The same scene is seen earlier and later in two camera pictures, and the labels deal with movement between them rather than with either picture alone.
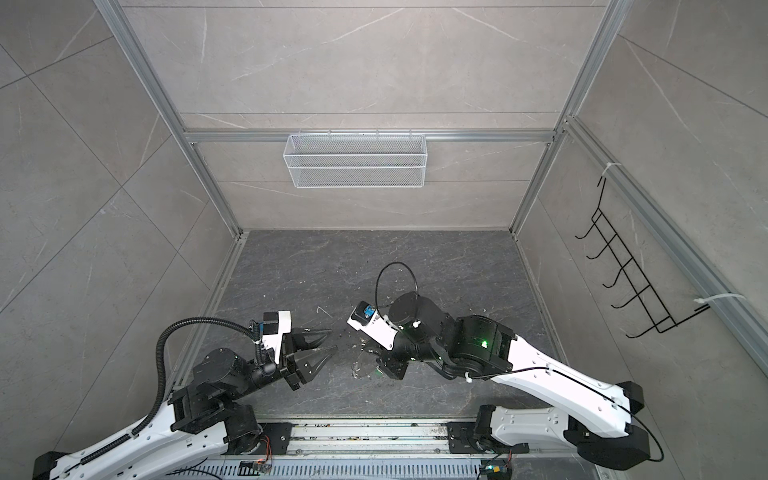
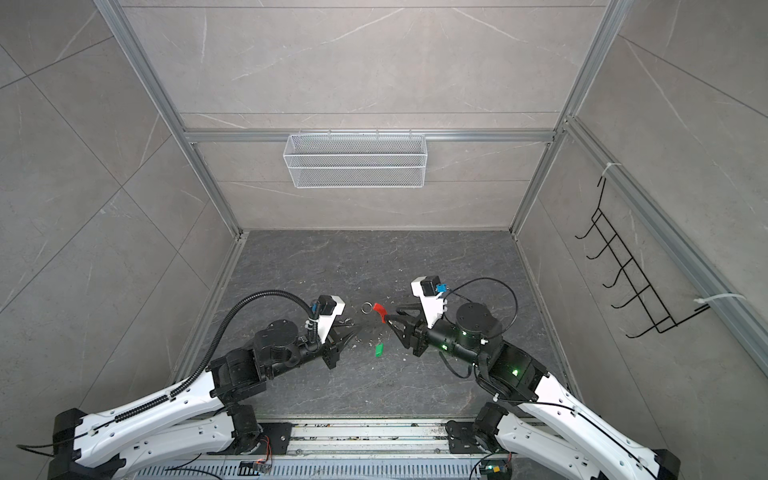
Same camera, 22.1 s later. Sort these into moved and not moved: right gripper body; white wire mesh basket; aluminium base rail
Moved: right gripper body
Not moved: white wire mesh basket; aluminium base rail
